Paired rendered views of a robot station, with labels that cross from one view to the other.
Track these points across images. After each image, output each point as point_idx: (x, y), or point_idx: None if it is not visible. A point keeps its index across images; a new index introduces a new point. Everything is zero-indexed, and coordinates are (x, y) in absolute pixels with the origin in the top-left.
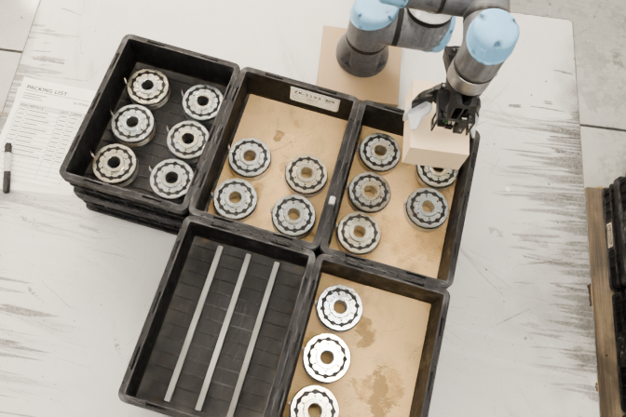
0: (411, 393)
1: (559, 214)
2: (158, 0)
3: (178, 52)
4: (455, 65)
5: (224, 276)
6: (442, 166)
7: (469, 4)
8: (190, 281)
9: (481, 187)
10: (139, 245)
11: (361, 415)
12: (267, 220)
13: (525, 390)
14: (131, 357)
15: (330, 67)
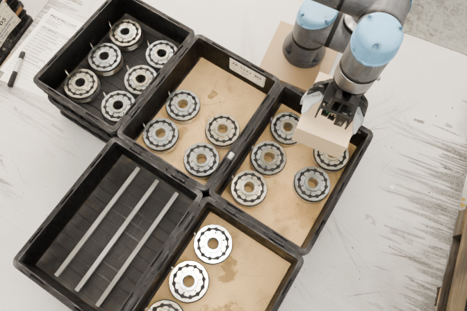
0: None
1: (430, 220)
2: None
3: (151, 11)
4: (340, 61)
5: (133, 192)
6: (324, 151)
7: (366, 6)
8: (107, 188)
9: (369, 179)
10: (88, 150)
11: None
12: (181, 157)
13: None
14: (33, 234)
15: (275, 53)
